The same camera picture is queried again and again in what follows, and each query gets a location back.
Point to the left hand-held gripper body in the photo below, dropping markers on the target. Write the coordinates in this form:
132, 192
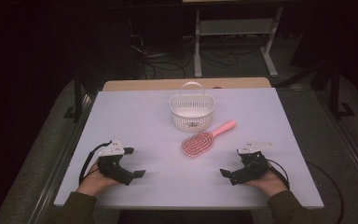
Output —
115, 169

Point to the person's right hand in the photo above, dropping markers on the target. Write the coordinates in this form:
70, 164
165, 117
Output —
270, 185

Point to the white metal desk frame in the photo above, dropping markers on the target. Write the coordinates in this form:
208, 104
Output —
234, 27

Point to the black metal stand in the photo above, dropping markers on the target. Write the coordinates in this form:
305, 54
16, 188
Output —
77, 99
335, 93

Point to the pink hairbrush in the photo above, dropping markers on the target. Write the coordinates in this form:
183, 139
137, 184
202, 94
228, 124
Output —
197, 144

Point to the white perforated plastic basket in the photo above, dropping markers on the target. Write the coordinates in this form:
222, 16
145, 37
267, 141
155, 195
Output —
192, 109

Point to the person's left hand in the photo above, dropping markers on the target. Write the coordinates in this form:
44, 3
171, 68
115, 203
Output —
93, 183

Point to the metal rail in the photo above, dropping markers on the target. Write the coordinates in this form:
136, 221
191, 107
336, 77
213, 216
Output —
351, 146
63, 155

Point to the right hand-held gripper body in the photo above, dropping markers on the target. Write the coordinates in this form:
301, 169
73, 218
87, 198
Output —
254, 169

